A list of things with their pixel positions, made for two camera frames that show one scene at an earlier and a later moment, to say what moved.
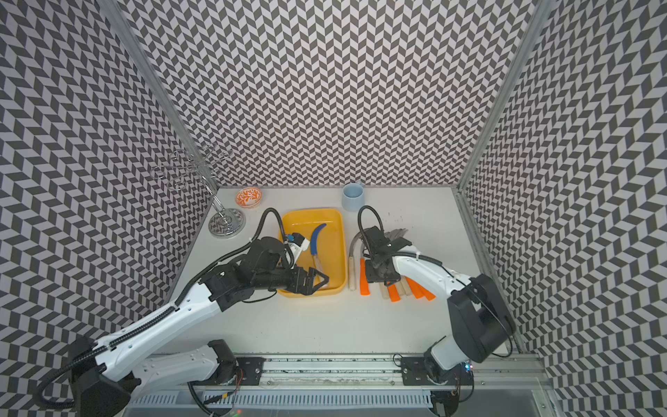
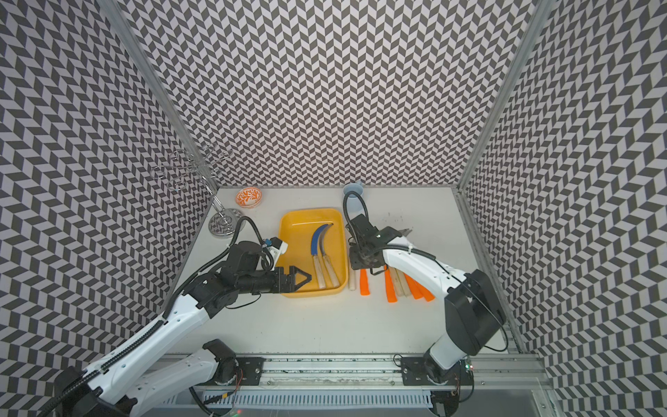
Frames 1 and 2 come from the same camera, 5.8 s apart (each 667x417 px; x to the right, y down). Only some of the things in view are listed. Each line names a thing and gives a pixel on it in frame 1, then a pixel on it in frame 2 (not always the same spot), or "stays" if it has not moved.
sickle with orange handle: (393, 294) stays
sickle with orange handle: (419, 291) stays
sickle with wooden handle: (352, 275) → (329, 268)
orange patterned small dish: (248, 197) stays
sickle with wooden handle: (384, 291) → (352, 279)
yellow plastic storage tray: (329, 244) stays
